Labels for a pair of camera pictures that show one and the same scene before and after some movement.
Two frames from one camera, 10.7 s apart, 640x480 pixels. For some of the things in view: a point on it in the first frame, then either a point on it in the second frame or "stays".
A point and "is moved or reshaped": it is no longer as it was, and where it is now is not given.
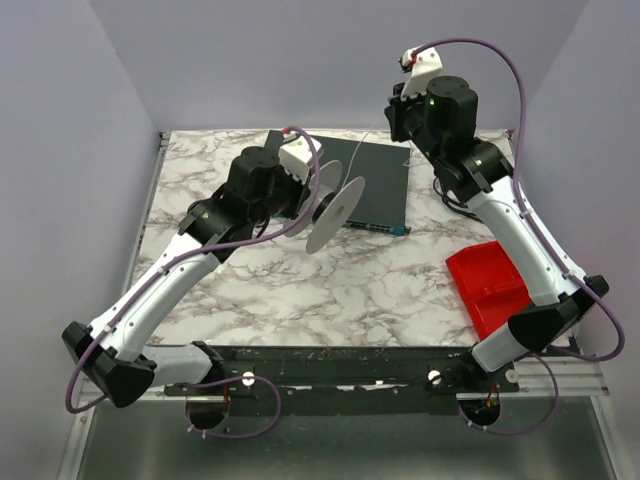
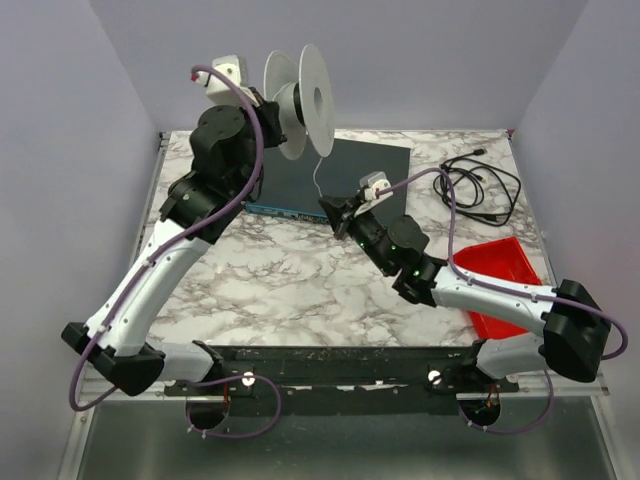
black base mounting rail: (345, 379) stays
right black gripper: (395, 118) -> (351, 215)
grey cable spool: (330, 209) -> (304, 93)
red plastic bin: (488, 286) stays
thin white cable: (352, 160) is moved or reshaped
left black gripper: (304, 195) -> (272, 122)
